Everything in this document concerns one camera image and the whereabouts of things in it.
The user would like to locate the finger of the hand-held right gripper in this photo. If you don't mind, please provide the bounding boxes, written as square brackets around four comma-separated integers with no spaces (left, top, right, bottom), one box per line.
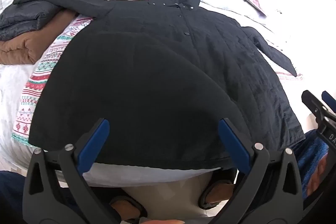
[301,90,336,122]
[322,91,336,111]

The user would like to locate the white bed sheet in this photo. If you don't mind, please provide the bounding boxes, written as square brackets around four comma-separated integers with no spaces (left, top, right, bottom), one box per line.
[0,0,336,188]

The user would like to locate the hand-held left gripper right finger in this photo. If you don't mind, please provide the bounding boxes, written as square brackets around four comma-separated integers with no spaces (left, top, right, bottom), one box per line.
[218,118,305,224]

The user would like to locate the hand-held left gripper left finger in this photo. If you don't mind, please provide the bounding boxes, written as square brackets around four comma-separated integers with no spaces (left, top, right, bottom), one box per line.
[22,118,121,224]

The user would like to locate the person's left sandalled foot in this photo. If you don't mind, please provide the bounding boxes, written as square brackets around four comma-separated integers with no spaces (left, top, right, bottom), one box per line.
[109,195,149,223]

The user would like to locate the person's blue fleece pants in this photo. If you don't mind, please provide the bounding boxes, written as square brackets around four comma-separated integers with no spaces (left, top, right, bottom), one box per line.
[0,130,330,224]

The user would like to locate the patterned red green blanket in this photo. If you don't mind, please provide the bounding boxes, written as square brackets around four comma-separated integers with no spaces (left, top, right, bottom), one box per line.
[12,0,303,147]

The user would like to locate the person's right hand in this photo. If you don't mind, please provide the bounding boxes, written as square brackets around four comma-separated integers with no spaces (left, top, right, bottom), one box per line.
[307,154,328,196]

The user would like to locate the brown folded coat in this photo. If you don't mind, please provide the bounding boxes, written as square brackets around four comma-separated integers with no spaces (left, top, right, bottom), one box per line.
[0,10,76,65]

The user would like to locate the black quilted long coat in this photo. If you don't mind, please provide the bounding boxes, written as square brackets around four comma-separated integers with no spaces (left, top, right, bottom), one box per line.
[13,0,306,170]

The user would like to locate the dark folded puffer jacket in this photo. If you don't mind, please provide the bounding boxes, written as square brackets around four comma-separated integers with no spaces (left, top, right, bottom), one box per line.
[0,0,62,42]

